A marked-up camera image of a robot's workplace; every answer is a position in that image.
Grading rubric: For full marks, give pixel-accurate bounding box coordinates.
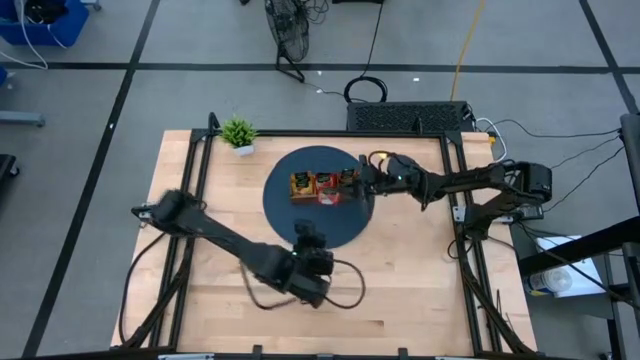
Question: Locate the yellow cable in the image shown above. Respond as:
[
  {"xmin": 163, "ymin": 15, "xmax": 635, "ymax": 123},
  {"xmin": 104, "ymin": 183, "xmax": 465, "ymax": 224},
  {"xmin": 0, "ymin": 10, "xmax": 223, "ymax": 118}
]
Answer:
[{"xmin": 448, "ymin": 0, "xmax": 487, "ymax": 101}]

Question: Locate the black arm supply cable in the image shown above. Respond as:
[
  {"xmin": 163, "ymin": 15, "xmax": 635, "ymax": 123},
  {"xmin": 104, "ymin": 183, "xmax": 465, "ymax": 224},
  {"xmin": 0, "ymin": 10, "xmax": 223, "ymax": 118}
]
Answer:
[{"xmin": 118, "ymin": 232, "xmax": 169, "ymax": 346}]

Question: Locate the clear plastic bottle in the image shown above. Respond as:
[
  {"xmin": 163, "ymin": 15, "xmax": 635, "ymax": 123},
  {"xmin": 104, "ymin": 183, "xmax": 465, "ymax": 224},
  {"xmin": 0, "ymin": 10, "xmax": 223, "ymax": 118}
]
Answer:
[{"xmin": 522, "ymin": 267, "xmax": 575, "ymax": 297}]

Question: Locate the black metal beam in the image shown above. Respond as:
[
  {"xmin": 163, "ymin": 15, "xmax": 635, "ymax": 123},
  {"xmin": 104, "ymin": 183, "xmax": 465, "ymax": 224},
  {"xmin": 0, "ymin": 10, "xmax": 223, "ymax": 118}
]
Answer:
[{"xmin": 517, "ymin": 214, "xmax": 640, "ymax": 280}]

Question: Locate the white box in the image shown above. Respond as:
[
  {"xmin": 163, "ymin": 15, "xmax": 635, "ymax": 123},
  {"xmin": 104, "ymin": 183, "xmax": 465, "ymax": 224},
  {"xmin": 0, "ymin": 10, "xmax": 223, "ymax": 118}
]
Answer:
[{"xmin": 533, "ymin": 234, "xmax": 610, "ymax": 300}]

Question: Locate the white floor cable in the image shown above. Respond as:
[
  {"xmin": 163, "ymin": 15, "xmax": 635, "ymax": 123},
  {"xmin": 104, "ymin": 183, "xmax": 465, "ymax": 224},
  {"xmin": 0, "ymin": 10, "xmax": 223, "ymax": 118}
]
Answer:
[
  {"xmin": 0, "ymin": 0, "xmax": 71, "ymax": 71},
  {"xmin": 473, "ymin": 116, "xmax": 509, "ymax": 165}
]

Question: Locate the dark grey post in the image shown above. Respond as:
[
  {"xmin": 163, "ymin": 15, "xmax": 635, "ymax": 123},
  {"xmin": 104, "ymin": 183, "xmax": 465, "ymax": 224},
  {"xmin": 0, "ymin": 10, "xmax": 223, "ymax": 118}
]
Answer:
[{"xmin": 619, "ymin": 112, "xmax": 640, "ymax": 201}]

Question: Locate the black perforated computer case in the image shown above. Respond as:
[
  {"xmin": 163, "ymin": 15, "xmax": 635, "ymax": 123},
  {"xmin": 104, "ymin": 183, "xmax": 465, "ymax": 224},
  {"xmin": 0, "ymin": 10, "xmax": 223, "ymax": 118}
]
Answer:
[{"xmin": 345, "ymin": 100, "xmax": 477, "ymax": 134}]

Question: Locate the thin black floor cable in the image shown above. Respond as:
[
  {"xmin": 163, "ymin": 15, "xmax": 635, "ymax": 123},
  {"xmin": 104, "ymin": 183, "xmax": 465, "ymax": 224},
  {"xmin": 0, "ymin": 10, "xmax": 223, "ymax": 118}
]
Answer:
[
  {"xmin": 482, "ymin": 118, "xmax": 624, "ymax": 140},
  {"xmin": 544, "ymin": 147, "xmax": 627, "ymax": 214},
  {"xmin": 549, "ymin": 134, "xmax": 624, "ymax": 170}
]

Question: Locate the round dark blue placemat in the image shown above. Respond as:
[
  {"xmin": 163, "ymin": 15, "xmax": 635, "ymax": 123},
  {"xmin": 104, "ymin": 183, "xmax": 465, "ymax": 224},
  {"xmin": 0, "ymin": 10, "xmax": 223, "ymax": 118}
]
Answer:
[{"xmin": 262, "ymin": 145, "xmax": 376, "ymax": 250}]

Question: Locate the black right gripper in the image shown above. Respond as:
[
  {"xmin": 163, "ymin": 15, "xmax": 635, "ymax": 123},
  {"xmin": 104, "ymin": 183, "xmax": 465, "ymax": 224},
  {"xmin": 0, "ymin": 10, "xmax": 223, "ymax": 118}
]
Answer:
[{"xmin": 336, "ymin": 154, "xmax": 402, "ymax": 202}]

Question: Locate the blue plastic bin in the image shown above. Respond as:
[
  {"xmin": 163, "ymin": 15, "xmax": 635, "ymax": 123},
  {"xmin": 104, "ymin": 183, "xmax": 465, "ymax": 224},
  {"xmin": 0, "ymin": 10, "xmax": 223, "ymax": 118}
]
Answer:
[{"xmin": 0, "ymin": 0, "xmax": 91, "ymax": 48}]

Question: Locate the coiled black cable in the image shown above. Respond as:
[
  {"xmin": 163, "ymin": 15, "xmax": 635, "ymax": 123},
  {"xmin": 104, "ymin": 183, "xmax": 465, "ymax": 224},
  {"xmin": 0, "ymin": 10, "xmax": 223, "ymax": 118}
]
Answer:
[{"xmin": 342, "ymin": 0, "xmax": 390, "ymax": 105}]

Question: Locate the green plant in white pot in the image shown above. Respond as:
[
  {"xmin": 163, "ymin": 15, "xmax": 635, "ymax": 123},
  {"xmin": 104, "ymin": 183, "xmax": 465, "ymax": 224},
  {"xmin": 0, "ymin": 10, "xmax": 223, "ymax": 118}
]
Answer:
[{"xmin": 219, "ymin": 117, "xmax": 260, "ymax": 157}]

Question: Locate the orange peach tea packet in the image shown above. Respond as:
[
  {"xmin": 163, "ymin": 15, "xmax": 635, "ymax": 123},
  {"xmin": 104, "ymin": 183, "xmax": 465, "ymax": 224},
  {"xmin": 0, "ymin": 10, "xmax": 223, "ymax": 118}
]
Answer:
[{"xmin": 292, "ymin": 172, "xmax": 314, "ymax": 196}]

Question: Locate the black power adapter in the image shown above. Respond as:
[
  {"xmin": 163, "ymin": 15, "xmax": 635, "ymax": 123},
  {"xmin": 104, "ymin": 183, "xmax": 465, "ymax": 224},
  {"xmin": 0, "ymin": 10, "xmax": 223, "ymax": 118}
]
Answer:
[{"xmin": 499, "ymin": 204, "xmax": 545, "ymax": 224}]

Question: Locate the black floor fan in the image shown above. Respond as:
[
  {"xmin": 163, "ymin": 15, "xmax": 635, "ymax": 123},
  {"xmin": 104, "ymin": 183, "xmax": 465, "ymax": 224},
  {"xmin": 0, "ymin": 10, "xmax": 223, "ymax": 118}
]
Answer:
[{"xmin": 263, "ymin": 0, "xmax": 312, "ymax": 85}]

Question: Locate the grey metal bar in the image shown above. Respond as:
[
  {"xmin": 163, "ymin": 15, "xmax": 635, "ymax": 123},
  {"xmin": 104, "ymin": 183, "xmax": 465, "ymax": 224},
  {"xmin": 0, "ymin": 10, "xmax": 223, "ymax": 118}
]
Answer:
[{"xmin": 0, "ymin": 110, "xmax": 47, "ymax": 128}]

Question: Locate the wooden three-compartment tray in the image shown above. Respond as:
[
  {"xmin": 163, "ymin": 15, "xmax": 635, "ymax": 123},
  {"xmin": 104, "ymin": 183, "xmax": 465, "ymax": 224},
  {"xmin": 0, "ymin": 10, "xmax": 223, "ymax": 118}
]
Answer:
[{"xmin": 289, "ymin": 168, "xmax": 362, "ymax": 206}]

